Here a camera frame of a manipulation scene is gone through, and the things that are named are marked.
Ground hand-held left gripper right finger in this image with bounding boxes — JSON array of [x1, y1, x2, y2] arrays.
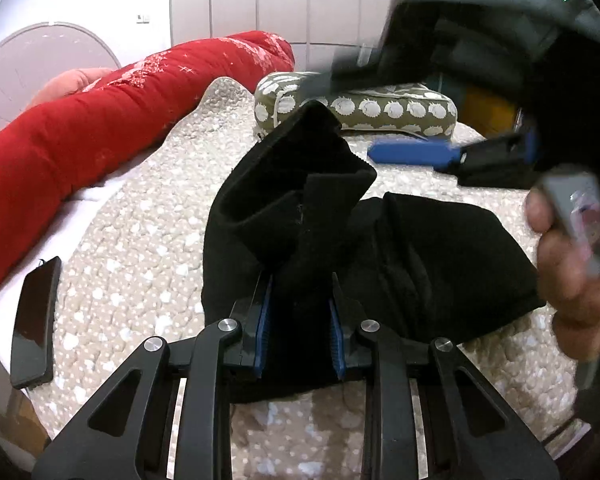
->
[[328, 272, 561, 480]]

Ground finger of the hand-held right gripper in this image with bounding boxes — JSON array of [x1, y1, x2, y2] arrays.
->
[[456, 124, 547, 192], [369, 132, 525, 173]]

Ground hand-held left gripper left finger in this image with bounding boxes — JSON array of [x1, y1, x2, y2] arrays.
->
[[32, 272, 273, 480]]

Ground black pants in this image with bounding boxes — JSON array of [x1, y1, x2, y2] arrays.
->
[[201, 100, 548, 403]]

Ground person's right hand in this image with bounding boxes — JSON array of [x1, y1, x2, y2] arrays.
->
[[525, 187, 600, 366]]

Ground olive white-patterned pillow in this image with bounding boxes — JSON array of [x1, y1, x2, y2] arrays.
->
[[254, 72, 458, 141]]

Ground beige dotted bedspread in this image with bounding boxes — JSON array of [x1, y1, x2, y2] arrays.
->
[[27, 77, 586, 480]]

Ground white wardrobe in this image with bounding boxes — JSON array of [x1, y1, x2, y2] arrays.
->
[[170, 0, 411, 71]]

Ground white bed sheet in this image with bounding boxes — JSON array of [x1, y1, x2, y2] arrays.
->
[[0, 152, 153, 386]]

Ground black smartphone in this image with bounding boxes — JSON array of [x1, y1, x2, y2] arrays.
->
[[10, 256, 62, 390]]

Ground red bolster cushion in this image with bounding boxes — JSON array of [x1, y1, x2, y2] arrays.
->
[[0, 30, 296, 297]]

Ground pink pillow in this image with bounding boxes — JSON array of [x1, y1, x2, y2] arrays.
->
[[27, 67, 113, 111]]

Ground round white headboard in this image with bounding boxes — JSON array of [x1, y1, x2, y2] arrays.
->
[[0, 21, 123, 143]]

